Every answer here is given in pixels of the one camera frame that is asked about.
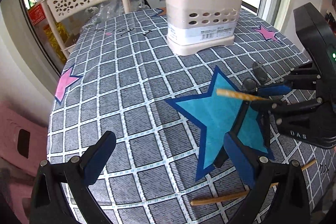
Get beige plastic utensil holder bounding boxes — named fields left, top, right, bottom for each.
left=165, top=0, right=242, bottom=56

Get red plastic crate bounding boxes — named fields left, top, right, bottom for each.
left=27, top=3, right=48, bottom=27

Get pink plastic stool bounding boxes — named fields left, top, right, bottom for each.
left=1, top=105, right=47, bottom=223

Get wooden chopstick on table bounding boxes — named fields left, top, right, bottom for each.
left=190, top=159, right=318, bottom=207

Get clear plastic bag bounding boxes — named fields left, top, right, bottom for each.
left=82, top=0, right=150, bottom=29

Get wooden chopstick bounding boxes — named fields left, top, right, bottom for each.
left=190, top=159, right=318, bottom=207
left=216, top=89, right=270, bottom=102

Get black spoon on table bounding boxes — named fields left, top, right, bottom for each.
left=252, top=61, right=268, bottom=85
left=212, top=77, right=259, bottom=168

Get grey checked tablecloth with stars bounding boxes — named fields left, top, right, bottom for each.
left=47, top=7, right=336, bottom=224

